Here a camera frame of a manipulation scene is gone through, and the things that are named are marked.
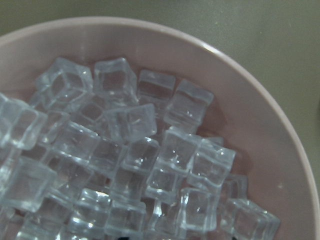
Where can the pink bowl of ice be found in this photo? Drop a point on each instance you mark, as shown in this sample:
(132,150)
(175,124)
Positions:
(244,113)

